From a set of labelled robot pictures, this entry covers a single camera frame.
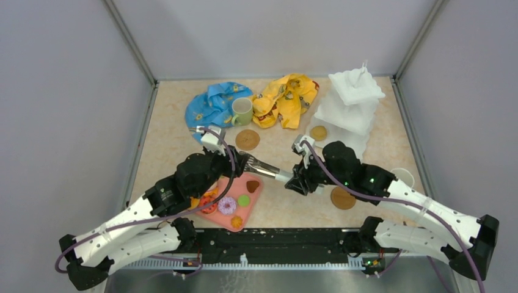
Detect orange swirl cookie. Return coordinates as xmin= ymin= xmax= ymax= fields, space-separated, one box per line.
xmin=230 ymin=216 xmax=243 ymax=230

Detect woven rattan coaster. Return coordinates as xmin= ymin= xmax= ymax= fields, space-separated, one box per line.
xmin=235 ymin=129 xmax=260 ymax=151

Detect green mug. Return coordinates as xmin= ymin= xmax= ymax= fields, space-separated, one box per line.
xmin=231 ymin=97 xmax=253 ymax=126

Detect yellow patterned cloth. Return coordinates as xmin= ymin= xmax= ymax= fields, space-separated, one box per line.
xmin=252 ymin=73 xmax=319 ymax=129

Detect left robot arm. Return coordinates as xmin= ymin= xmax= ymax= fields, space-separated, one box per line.
xmin=59 ymin=146 xmax=250 ymax=291

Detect green round macaron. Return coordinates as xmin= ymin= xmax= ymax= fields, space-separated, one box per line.
xmin=237 ymin=194 xmax=251 ymax=207

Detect pink plastic tray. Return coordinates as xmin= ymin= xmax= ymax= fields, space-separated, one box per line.
xmin=194 ymin=173 xmax=263 ymax=232

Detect pink cup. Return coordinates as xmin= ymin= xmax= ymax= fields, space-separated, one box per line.
xmin=391 ymin=168 xmax=415 ymax=187

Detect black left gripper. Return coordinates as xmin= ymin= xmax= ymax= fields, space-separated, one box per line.
xmin=194 ymin=145 xmax=251 ymax=199

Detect white tiered dessert stand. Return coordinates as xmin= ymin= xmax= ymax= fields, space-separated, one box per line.
xmin=305 ymin=60 xmax=385 ymax=160

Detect metal tongs white handle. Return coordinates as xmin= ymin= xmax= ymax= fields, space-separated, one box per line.
xmin=242 ymin=153 xmax=324 ymax=195

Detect brown heart cookie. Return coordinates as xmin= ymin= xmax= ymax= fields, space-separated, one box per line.
xmin=246 ymin=180 xmax=261 ymax=194

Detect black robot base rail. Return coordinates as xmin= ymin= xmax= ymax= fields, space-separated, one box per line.
xmin=175 ymin=228 xmax=396 ymax=265

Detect round tan muffin cake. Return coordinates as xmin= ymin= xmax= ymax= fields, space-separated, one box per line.
xmin=309 ymin=125 xmax=328 ymax=141

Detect round wooden coaster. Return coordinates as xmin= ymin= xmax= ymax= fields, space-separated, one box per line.
xmin=330 ymin=187 xmax=356 ymax=210

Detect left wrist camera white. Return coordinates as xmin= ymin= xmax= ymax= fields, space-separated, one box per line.
xmin=196 ymin=125 xmax=226 ymax=156

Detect blue patterned cloth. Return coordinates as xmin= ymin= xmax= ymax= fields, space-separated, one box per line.
xmin=184 ymin=82 xmax=252 ymax=143

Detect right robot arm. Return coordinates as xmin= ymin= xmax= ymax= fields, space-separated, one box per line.
xmin=285 ymin=136 xmax=500 ymax=281

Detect purple sprinkled donut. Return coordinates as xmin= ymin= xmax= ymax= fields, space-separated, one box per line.
xmin=217 ymin=197 xmax=238 ymax=215

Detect red orange donut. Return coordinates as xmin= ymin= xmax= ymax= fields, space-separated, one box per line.
xmin=198 ymin=194 xmax=217 ymax=214

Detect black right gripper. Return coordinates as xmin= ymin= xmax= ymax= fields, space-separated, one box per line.
xmin=285 ymin=151 xmax=349 ymax=195

